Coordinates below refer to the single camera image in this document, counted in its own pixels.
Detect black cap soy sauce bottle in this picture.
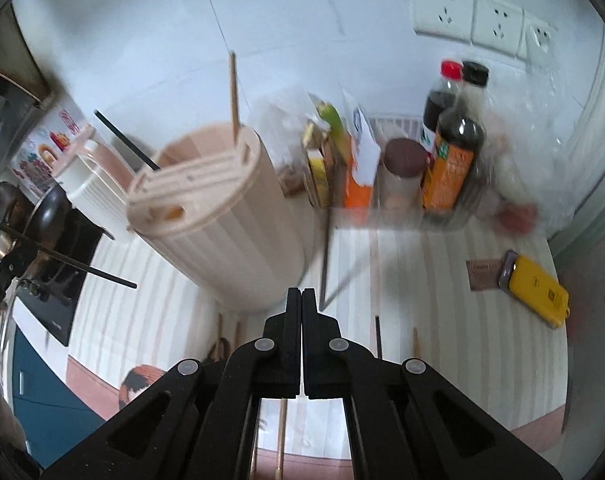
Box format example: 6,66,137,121
421,61,489,214

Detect yellow box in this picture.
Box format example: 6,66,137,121
305,120,336,209

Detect brown lid jar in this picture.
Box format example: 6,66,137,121
381,138,428,211

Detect colourful printed box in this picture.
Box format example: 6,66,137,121
10,107,86,196

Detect red cap dark bottle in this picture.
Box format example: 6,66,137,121
422,60,464,161

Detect teal cabinet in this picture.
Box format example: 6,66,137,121
11,329,106,467

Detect white ribbed canister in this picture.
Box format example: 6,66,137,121
56,139,136,241

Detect white wall socket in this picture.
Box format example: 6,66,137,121
413,0,476,43
472,0,526,57
524,10,559,64

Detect yellow phone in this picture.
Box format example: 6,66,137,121
499,250,571,330

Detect black frying pan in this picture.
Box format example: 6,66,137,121
25,185,76,257

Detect orange and black patterned item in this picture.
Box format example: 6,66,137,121
119,365,164,407

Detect brown card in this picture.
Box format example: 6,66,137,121
465,259,506,294

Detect clear plastic bag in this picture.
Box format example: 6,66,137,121
250,89,314,197

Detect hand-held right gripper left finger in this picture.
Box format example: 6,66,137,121
42,287,302,480

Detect orange and white packet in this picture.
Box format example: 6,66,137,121
341,90,383,211

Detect grey range hood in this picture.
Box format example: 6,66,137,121
0,2,58,111

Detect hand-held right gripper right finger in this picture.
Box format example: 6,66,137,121
302,288,563,480

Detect pink ribbed chopstick holder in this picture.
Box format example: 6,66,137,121
126,121,310,317

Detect black induction stove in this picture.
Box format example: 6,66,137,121
12,207,104,348

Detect green packet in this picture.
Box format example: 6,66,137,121
316,101,349,161

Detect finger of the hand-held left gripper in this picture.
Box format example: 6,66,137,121
0,246,39,288

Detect white plastic bag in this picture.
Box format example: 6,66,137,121
476,67,591,237

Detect black chopstick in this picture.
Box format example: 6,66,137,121
93,109,162,171
0,213,138,289

